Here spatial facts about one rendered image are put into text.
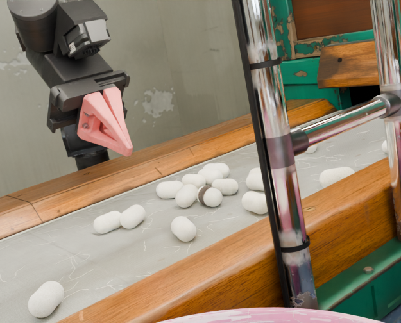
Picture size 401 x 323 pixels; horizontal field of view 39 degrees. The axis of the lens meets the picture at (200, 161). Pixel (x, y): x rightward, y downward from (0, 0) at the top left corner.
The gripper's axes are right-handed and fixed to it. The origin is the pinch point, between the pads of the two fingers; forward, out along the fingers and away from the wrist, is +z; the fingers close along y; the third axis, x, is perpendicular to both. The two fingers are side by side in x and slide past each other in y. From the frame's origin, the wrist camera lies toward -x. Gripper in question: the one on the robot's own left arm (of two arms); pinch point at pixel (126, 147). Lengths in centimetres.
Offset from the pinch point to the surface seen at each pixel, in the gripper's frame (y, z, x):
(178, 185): 4.2, 5.9, 2.6
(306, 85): 50, -10, 13
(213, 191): 3.6, 11.1, -2.4
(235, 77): 141, -92, 103
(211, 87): 142, -105, 120
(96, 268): -12.2, 13.3, -2.2
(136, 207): -3.4, 7.6, 0.6
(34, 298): -19.7, 15.6, -6.9
